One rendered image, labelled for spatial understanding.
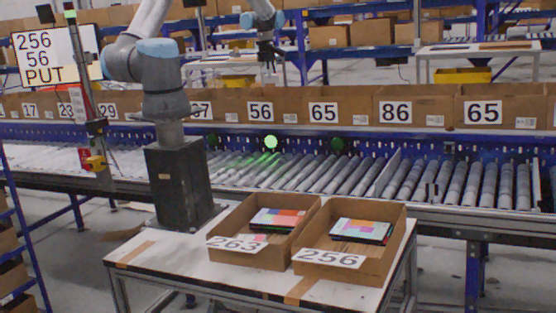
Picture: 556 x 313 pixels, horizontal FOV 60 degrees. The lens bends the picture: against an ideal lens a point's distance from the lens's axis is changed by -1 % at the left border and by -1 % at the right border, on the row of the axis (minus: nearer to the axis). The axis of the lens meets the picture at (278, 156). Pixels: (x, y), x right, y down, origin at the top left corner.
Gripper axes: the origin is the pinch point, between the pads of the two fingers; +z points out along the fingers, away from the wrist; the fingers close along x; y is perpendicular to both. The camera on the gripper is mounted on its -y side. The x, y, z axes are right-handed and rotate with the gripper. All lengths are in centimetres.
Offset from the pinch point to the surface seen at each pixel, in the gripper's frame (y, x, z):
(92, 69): 78, 56, -16
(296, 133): -17.4, 14.0, 29.9
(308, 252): -71, 130, 30
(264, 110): 3.9, 8.1, 18.4
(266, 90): 16.8, -20.9, 12.9
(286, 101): -10.6, 8.0, 13.3
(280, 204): -42, 89, 36
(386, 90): -59, -20, 14
